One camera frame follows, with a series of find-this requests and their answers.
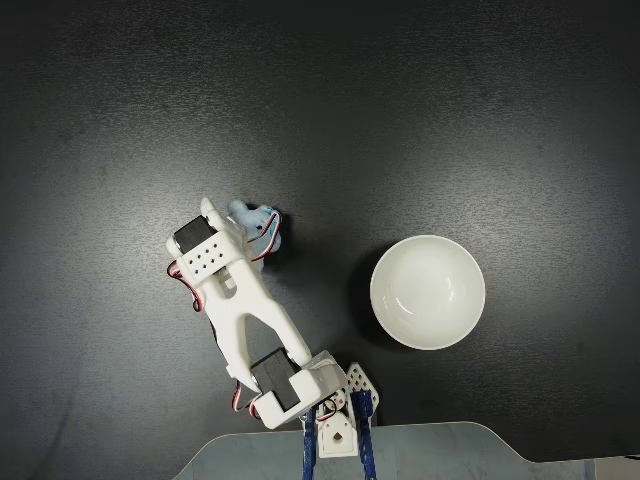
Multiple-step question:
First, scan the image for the white ceramic bowl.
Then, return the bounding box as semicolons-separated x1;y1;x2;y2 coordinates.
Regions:
369;234;486;351

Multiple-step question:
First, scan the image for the blue table clamp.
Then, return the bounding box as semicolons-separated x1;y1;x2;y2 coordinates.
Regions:
351;391;380;480
299;409;320;480

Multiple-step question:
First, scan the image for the skyblue plush doll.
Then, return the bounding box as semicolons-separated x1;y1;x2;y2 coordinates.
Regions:
225;198;284;269

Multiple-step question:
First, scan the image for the grey cloth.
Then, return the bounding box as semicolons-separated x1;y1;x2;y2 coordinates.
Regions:
372;422;596;480

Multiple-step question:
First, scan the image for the red white servo cable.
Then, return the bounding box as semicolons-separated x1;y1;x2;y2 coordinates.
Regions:
247;208;282;261
166;258;221;351

